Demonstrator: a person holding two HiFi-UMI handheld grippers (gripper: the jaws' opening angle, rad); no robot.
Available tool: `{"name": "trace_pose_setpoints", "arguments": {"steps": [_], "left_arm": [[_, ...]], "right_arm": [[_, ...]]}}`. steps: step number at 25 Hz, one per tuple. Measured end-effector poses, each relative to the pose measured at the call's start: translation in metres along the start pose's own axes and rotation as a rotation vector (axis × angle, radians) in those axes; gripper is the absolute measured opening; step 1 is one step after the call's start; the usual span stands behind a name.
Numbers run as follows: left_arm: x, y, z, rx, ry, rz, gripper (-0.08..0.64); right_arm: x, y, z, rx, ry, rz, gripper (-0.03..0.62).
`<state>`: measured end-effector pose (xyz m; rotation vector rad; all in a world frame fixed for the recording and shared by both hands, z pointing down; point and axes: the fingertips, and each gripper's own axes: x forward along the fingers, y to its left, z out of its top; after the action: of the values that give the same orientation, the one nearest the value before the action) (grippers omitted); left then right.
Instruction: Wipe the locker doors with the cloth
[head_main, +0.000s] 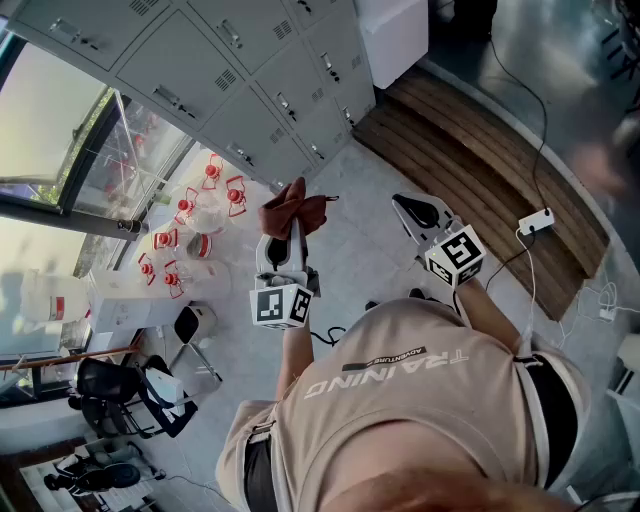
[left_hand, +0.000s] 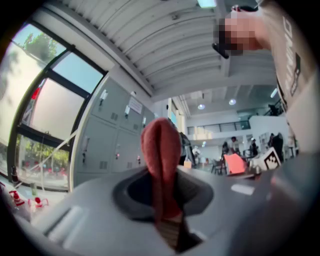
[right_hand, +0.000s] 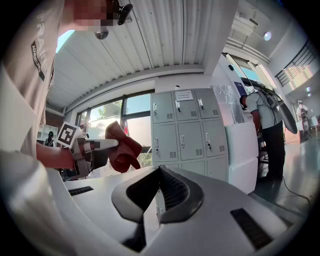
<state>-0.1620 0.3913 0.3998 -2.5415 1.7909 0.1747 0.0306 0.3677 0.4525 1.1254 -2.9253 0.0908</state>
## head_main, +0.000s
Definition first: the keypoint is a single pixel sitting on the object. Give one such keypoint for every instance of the white flat box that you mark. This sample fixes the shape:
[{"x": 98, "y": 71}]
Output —
[{"x": 162, "y": 390}]

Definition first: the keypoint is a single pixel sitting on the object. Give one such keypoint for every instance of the black floor fan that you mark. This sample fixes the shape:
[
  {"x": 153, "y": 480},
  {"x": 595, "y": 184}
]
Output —
[{"x": 115, "y": 475}]

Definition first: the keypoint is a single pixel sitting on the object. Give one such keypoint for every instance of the red-brown wiping cloth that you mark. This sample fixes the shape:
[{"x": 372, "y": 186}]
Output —
[{"x": 290, "y": 210}]

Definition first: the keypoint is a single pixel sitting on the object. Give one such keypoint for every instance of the person's left forearm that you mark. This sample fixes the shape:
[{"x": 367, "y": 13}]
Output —
[{"x": 297, "y": 360}]

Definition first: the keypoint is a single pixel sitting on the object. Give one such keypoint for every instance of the white device black face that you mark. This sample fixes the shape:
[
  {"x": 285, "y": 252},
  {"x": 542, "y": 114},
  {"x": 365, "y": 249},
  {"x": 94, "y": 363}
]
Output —
[{"x": 187, "y": 325}]

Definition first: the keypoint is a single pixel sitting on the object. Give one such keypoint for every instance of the person's right forearm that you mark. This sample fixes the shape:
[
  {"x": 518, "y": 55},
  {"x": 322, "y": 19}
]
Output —
[{"x": 485, "y": 315}]

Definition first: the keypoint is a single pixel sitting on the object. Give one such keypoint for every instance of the person's beige shirt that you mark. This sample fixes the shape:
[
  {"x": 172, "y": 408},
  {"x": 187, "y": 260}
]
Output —
[{"x": 400, "y": 400}]

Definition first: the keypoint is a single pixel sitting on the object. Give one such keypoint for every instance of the black office chair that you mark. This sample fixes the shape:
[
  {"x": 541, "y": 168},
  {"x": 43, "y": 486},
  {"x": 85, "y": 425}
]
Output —
[{"x": 105, "y": 380}]

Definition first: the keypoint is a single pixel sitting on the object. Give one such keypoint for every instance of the white plastic canister red label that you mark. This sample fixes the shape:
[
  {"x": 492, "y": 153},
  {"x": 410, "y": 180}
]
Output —
[{"x": 50, "y": 295}]

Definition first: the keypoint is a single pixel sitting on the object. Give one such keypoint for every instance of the brown wooden pole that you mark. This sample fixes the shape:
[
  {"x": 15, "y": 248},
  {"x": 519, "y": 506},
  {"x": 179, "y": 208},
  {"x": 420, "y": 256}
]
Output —
[{"x": 75, "y": 357}]

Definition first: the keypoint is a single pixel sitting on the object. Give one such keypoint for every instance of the group of red-capped water jugs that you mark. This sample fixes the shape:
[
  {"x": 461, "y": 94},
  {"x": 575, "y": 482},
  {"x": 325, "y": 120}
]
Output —
[{"x": 212, "y": 172}]

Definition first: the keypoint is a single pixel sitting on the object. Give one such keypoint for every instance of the brown wooden slat platform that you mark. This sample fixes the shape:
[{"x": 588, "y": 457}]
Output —
[{"x": 475, "y": 165}]

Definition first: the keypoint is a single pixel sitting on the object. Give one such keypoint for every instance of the white cardboard box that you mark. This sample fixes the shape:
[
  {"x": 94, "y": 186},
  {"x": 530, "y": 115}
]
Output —
[{"x": 125, "y": 310}]

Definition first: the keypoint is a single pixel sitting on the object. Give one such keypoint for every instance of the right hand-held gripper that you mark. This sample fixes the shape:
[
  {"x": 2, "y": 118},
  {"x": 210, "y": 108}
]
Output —
[{"x": 455, "y": 255}]

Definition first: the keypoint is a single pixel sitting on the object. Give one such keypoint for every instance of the grey metal stool frame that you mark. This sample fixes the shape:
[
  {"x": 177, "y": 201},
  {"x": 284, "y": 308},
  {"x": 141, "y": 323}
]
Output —
[{"x": 197, "y": 367}]

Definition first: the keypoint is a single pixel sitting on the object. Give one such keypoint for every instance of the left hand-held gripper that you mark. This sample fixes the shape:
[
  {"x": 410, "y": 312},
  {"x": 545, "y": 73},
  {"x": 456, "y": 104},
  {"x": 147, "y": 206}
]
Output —
[{"x": 280, "y": 305}]

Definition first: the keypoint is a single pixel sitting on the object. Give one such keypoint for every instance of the white power strip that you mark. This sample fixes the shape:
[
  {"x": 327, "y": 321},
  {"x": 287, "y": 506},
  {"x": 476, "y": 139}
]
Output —
[{"x": 536, "y": 221}]

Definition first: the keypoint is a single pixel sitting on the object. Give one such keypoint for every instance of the grey metal locker door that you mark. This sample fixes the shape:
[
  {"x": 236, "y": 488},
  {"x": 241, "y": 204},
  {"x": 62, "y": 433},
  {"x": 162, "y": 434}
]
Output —
[{"x": 300, "y": 75}]

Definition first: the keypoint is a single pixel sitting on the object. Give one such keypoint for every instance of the grey metal locker cabinet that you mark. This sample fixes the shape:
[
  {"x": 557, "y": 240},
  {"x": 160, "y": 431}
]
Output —
[{"x": 150, "y": 55}]

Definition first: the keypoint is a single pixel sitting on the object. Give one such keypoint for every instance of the black framed glass window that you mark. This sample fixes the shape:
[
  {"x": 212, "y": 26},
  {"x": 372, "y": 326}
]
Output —
[{"x": 40, "y": 110}]

